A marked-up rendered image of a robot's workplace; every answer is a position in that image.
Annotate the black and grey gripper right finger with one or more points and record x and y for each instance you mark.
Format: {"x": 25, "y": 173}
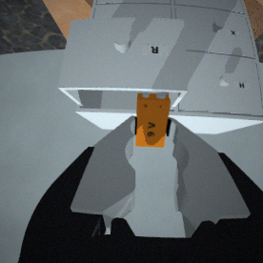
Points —
{"x": 213, "y": 188}

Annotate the orange 9v battery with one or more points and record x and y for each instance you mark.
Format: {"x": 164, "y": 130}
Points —
{"x": 152, "y": 114}

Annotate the white chest of drawers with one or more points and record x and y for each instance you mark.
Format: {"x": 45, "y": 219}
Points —
{"x": 197, "y": 122}

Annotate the grey drawer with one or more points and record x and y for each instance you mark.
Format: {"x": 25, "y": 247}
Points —
{"x": 148, "y": 55}
{"x": 208, "y": 78}
{"x": 159, "y": 2}
{"x": 216, "y": 32}
{"x": 133, "y": 11}
{"x": 226, "y": 5}

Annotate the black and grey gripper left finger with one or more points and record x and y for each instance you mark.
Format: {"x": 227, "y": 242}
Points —
{"x": 96, "y": 187}

